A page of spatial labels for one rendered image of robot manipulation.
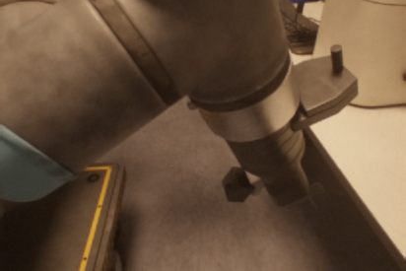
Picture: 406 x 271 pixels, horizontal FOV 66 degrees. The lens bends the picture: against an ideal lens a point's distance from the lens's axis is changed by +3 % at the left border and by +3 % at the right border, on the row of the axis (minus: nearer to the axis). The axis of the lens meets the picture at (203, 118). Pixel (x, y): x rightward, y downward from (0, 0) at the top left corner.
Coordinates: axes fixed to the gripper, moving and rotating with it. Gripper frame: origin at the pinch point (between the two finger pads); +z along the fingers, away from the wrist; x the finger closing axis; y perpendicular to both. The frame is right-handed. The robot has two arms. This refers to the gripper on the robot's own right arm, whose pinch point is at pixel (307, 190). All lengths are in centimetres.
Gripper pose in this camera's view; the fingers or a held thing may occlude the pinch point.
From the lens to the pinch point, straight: 45.7
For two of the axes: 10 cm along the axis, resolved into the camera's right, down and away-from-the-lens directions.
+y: -9.0, 4.2, 1.3
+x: 2.2, 6.7, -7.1
